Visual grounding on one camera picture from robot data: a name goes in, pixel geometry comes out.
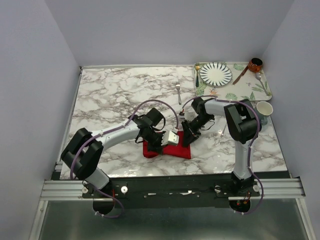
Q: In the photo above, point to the gold fork green handle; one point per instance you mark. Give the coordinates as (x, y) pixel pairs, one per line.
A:
(197, 67)

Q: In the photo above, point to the grey white mug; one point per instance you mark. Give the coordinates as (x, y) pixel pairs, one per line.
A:
(263, 109)

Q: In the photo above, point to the red cloth napkin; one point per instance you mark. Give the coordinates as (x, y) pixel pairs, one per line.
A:
(170, 150)

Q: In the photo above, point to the brown handled knife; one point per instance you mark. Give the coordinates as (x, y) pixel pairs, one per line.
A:
(240, 76)

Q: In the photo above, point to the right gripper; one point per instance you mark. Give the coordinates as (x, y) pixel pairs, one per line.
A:
(188, 138)

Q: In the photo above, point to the aluminium frame rail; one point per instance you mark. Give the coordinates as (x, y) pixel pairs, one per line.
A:
(68, 190)

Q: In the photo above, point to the striped white plate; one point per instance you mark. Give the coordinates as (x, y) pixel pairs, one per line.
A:
(215, 74)

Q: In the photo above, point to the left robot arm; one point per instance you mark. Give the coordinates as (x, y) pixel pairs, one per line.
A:
(84, 150)

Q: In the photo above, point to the silver spoon on table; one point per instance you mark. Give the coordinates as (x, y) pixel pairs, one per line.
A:
(223, 131)

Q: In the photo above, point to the orange black cup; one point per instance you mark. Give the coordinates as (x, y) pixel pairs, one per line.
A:
(255, 65)

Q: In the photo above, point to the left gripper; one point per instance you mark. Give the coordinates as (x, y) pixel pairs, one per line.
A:
(158, 147)

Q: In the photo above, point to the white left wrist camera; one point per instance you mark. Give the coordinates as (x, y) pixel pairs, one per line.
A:
(170, 138)

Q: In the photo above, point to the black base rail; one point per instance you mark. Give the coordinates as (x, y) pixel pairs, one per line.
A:
(178, 191)

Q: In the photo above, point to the silver spoon on tray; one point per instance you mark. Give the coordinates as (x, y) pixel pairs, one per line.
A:
(259, 78)

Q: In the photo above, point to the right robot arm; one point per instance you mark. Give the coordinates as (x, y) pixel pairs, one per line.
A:
(243, 125)

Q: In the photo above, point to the floral serving tray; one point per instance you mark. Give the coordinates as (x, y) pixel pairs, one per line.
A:
(248, 86)

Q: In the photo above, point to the silver fork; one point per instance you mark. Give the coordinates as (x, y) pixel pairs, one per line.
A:
(178, 88)

